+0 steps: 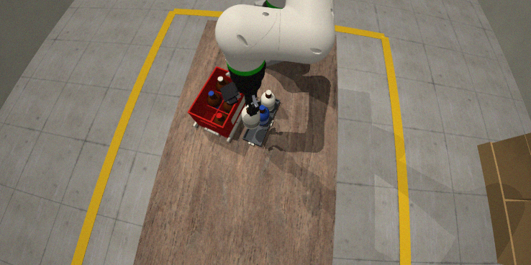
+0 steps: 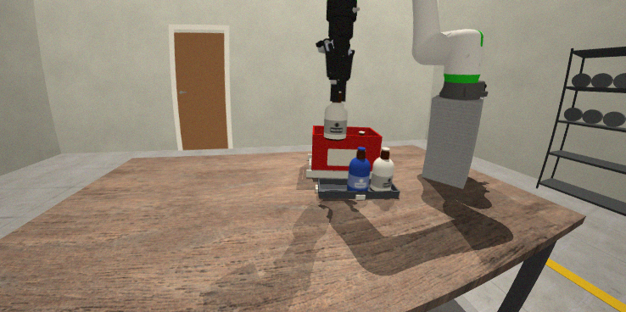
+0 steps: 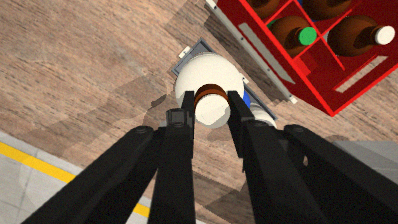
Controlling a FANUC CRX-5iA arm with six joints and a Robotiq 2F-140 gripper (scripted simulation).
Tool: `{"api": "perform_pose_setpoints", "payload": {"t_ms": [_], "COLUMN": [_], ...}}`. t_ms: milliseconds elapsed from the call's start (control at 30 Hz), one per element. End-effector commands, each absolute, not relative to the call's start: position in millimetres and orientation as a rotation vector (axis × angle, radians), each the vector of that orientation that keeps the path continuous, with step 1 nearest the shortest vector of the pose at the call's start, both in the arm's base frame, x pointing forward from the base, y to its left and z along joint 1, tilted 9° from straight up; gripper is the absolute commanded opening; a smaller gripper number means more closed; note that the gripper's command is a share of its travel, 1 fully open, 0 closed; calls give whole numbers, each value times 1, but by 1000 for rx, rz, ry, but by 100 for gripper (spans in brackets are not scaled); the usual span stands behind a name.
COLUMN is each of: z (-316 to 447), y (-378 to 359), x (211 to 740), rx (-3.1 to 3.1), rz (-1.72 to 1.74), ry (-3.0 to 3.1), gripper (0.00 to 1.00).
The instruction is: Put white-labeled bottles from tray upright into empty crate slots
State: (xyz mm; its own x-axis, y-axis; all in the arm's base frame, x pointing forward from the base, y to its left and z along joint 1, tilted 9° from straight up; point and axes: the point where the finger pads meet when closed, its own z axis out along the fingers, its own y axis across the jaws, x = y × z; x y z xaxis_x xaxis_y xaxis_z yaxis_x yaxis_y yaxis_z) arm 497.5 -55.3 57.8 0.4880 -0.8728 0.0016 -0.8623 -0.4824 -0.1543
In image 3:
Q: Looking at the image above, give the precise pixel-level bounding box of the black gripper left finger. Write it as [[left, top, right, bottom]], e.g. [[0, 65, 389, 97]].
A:
[[21, 91, 196, 224]]

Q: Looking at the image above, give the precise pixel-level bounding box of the brown bottle with green cap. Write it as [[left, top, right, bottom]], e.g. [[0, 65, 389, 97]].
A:
[[266, 15, 317, 57]]

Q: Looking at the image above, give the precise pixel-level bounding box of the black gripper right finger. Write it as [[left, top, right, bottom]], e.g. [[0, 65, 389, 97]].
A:
[[227, 90, 398, 224]]

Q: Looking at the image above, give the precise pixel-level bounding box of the brown bottle with white cap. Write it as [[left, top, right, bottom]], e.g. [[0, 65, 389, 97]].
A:
[[322, 15, 395, 57]]

